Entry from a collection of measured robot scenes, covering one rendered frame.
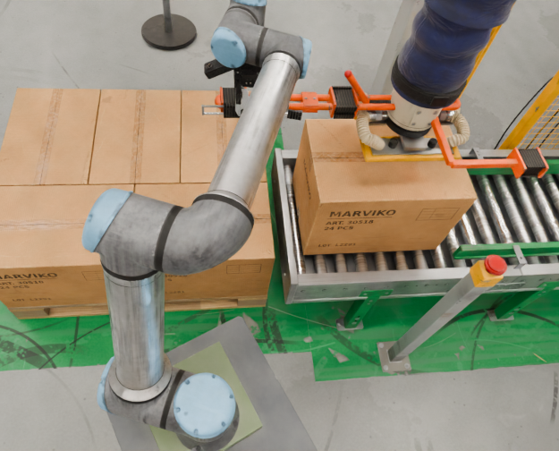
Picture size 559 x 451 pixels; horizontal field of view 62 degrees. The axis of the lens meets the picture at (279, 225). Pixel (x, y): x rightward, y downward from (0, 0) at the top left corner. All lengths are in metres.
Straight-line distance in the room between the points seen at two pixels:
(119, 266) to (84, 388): 1.63
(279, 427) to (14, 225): 1.34
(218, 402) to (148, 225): 0.60
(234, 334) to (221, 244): 0.87
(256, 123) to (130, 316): 0.44
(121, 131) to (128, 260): 1.63
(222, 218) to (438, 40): 0.85
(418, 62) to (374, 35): 2.64
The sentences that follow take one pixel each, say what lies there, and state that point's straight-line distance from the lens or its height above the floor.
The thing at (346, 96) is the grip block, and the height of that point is 1.25.
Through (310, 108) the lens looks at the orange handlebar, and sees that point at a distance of 1.52.
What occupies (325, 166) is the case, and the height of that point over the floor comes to 0.95.
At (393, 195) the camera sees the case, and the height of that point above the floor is 0.95.
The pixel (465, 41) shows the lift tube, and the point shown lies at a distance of 1.40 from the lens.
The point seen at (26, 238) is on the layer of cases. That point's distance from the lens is 2.15.
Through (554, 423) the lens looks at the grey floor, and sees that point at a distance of 2.81.
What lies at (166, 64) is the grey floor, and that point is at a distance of 3.57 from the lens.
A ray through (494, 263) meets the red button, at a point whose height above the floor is 1.04.
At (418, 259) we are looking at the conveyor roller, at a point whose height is 0.54.
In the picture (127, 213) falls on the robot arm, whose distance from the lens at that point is 0.78.
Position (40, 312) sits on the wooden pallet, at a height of 0.07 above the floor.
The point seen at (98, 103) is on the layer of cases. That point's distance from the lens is 2.55.
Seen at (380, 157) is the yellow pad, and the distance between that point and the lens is 1.60.
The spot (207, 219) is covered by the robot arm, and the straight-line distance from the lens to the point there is 0.77.
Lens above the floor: 2.28
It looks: 58 degrees down
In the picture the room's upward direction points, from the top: 12 degrees clockwise
